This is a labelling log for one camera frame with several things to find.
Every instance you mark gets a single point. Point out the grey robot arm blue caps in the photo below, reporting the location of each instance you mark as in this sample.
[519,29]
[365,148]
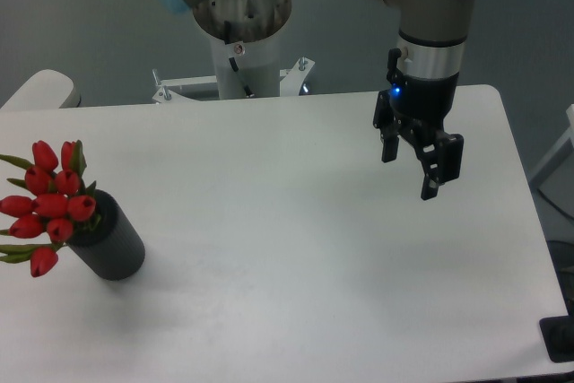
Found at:
[422,70]

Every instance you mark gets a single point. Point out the red tulip bouquet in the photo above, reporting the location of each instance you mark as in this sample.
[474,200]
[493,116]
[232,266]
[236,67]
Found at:
[58,204]

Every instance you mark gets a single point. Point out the dark grey ribbed vase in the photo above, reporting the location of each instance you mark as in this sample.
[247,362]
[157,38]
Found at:
[113,250]

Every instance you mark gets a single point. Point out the white furniture frame right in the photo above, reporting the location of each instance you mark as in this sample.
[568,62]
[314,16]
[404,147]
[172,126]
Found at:
[555,156]

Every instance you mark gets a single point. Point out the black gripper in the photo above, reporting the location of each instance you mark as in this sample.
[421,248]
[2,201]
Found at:
[415,109]

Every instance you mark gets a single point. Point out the white chair backrest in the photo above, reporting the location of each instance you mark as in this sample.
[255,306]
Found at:
[46,89]

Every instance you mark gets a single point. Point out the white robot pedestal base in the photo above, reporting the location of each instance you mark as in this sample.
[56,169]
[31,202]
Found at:
[241,71]

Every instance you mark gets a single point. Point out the black device at table edge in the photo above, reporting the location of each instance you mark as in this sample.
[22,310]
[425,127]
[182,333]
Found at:
[557,333]

